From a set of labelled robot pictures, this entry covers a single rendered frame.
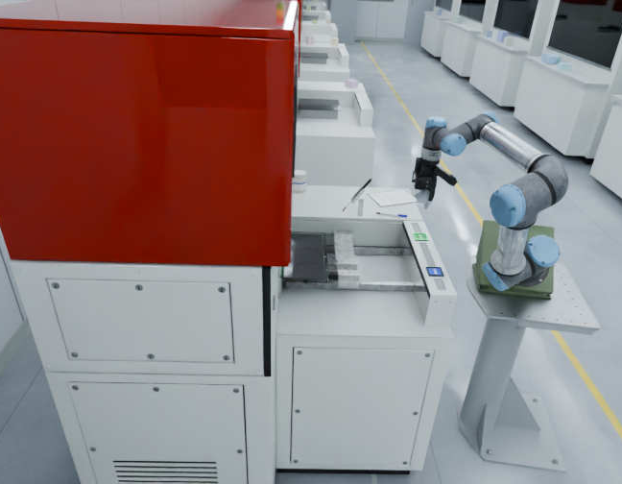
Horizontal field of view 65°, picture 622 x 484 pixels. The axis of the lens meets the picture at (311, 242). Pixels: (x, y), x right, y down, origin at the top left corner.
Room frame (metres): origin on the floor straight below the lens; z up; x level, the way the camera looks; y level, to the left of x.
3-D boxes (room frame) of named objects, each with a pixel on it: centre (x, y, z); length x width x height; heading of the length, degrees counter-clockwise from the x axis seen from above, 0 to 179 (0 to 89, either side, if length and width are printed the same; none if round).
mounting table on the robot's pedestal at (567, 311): (1.66, -0.88, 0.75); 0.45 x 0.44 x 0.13; 83
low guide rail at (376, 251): (1.86, -0.15, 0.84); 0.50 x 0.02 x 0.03; 92
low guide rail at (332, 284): (1.59, -0.16, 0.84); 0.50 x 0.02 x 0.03; 92
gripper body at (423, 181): (1.78, -0.43, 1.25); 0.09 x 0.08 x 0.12; 92
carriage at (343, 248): (1.73, -0.15, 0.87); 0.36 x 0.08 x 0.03; 2
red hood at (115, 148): (1.50, 0.44, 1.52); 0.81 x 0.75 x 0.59; 2
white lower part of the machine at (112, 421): (1.50, 0.46, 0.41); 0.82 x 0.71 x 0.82; 2
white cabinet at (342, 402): (1.79, -0.20, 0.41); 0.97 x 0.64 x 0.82; 2
